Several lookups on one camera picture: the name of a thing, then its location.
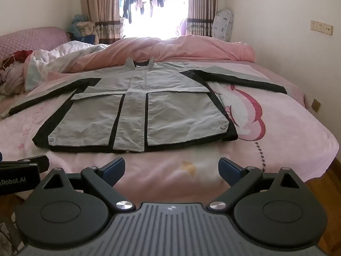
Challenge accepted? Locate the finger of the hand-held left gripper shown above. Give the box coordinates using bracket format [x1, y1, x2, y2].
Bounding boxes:
[0, 155, 50, 173]

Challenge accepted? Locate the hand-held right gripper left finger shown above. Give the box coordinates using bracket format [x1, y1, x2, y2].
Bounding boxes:
[43, 157, 135, 213]

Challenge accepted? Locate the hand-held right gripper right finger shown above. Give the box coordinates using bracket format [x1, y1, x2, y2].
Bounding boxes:
[209, 157, 305, 213]

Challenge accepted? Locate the grey and black jacket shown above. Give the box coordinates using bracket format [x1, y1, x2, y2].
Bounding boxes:
[0, 57, 291, 154]

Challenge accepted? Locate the pile of blue beige clothes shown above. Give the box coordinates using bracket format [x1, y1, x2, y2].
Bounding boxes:
[66, 14, 97, 45]

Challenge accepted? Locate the pink printed blanket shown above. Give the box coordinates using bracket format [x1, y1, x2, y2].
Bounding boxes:
[0, 61, 340, 212]

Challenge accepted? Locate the pale knitted cloth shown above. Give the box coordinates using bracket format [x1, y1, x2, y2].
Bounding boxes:
[0, 63, 27, 95]

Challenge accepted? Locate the red cloth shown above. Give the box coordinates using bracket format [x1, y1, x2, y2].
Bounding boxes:
[3, 50, 34, 69]

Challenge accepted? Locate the pink bed sheet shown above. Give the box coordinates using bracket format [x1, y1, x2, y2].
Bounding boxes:
[250, 58, 307, 108]

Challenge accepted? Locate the white quilt cover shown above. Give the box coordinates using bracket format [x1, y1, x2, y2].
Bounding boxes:
[24, 41, 107, 86]

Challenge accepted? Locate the pink pillow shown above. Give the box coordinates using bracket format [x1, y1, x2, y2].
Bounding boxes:
[0, 27, 71, 62]

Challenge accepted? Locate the pink quilt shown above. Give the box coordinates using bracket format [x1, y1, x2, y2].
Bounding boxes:
[61, 35, 257, 74]

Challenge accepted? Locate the striped pink brown curtain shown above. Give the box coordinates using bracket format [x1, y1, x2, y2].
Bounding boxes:
[78, 0, 124, 45]
[186, 0, 220, 37]

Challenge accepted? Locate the patterned cushion against wall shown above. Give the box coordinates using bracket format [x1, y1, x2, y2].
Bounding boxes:
[212, 8, 234, 42]

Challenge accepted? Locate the beige wall socket panel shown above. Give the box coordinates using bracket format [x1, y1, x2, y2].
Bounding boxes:
[310, 20, 334, 36]

